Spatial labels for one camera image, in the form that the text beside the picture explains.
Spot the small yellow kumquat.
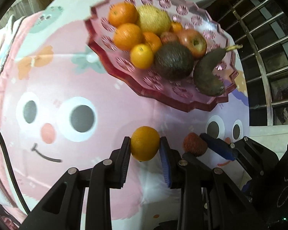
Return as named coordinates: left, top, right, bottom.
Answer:
left=131, top=126, right=160, bottom=162

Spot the dark overripe banana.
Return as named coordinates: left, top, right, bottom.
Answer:
left=193, top=45, right=243, bottom=97

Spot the dark avocado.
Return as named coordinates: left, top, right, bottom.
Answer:
left=151, top=42, right=194, bottom=81

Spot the red yellow apple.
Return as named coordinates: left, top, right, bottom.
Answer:
left=176, top=29, right=207, bottom=59

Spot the small orange kumquat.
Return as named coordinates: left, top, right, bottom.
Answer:
left=130, top=44, right=154, bottom=70

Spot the small orange mandarin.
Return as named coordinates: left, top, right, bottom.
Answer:
left=143, top=32, right=163, bottom=53

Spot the brown lychee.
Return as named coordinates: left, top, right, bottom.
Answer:
left=160, top=32, right=179, bottom=45

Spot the yellow pear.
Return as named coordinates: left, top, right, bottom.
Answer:
left=136, top=5, right=172, bottom=36

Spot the large orange mandarin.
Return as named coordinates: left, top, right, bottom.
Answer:
left=108, top=2, right=138, bottom=28

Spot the white bed sheet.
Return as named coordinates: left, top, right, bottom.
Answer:
left=249, top=125, right=288, bottom=159

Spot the pink glass fruit plate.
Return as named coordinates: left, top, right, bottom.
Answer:
left=86, top=0, right=238, bottom=112

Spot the cartoon printed cloth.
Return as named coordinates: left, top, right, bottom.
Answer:
left=0, top=0, right=251, bottom=230

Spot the metal window railing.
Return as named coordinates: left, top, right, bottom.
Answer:
left=208, top=0, right=288, bottom=126

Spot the black cable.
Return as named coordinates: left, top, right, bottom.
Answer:
left=0, top=119, right=31, bottom=215

